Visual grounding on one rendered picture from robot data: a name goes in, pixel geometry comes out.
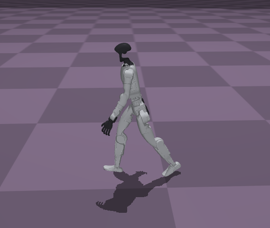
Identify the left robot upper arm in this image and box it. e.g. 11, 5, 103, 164
120, 69, 134, 100

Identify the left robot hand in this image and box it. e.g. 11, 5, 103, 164
101, 117, 117, 136

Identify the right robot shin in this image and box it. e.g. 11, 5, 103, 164
114, 135, 126, 169

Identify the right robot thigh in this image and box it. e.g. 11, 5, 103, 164
117, 104, 135, 143

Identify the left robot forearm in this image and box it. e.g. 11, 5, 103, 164
110, 94, 128, 121

